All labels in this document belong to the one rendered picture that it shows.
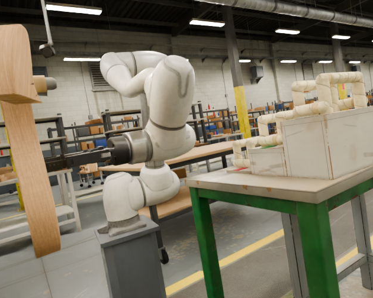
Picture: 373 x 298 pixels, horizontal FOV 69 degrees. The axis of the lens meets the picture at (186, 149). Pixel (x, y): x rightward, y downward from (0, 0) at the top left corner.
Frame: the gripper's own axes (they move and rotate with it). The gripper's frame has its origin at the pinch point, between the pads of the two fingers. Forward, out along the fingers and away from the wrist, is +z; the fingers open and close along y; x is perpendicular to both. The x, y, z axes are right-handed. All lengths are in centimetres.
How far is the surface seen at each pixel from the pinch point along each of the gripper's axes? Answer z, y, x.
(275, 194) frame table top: -52, -21, -18
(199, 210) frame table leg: -52, 18, -30
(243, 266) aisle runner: -130, 87, -114
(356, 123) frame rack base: -77, -31, -3
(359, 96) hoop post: -84, -30, 4
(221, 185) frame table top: -52, 1, -18
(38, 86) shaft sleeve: -1.6, -12.2, 15.3
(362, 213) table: -161, 9, -65
